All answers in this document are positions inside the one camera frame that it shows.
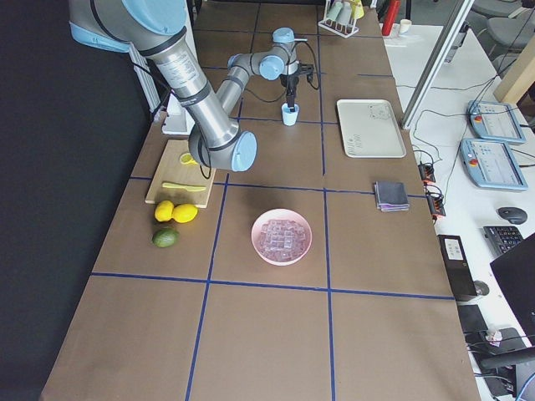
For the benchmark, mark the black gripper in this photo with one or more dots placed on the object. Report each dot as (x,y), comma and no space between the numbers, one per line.
(291,82)

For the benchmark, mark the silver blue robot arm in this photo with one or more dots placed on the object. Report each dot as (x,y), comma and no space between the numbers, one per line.
(157,29)

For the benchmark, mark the light blue plastic cup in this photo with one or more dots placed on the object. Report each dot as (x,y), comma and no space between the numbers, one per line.
(290,114)

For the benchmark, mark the small cream cup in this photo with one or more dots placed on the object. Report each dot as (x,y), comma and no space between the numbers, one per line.
(404,26)

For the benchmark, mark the pile of clear ice cubes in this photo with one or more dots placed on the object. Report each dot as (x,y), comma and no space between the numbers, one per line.
(282,240)

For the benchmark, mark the cream bear tray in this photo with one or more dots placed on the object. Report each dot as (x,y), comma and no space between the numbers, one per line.
(369,129)

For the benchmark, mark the pastel cups on rack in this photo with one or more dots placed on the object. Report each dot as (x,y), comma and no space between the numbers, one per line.
(344,12)

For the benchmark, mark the yellow lemon slices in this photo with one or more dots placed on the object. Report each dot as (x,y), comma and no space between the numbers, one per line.
(187,159)

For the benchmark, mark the red bottle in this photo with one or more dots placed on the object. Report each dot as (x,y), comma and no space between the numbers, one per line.
(390,16)

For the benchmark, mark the folded grey cloth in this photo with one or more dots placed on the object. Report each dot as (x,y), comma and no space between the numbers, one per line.
(391,196)

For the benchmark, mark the pink bowl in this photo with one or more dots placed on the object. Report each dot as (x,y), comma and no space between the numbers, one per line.
(279,214)

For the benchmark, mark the bamboo cutting board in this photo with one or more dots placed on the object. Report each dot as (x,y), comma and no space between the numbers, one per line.
(180,182)

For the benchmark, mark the yellow lemon near avocado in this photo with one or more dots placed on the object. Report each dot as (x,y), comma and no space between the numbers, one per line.
(163,211)

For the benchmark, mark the orange black power strip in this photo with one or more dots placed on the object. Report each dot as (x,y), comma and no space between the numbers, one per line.
(434,195)

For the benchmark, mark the green avocado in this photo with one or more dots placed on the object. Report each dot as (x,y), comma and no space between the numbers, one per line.
(165,237)

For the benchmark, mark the far teach pendant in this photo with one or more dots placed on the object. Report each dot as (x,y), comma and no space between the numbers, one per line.
(493,120)

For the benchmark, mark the teach pendant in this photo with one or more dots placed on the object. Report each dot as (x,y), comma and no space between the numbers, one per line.
(493,120)
(490,164)

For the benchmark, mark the near teach pendant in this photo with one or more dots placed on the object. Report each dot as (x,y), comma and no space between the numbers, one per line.
(490,164)

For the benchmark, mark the black box with label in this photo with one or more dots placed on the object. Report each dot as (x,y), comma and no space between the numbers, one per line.
(457,269)

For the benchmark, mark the black computer mouse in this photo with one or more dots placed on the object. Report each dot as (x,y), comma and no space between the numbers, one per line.
(514,215)

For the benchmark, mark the black keyboard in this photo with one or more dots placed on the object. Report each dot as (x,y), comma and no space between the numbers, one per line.
(502,238)

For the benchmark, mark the black laptop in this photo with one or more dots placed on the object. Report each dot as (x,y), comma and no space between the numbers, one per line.
(515,275)

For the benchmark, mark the white wire cup rack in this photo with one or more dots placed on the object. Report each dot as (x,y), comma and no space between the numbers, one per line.
(345,31)

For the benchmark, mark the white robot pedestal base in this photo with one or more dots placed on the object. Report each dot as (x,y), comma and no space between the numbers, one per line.
(178,121)

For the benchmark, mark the aluminium frame post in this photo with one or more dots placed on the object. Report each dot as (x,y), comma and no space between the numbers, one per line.
(436,59)

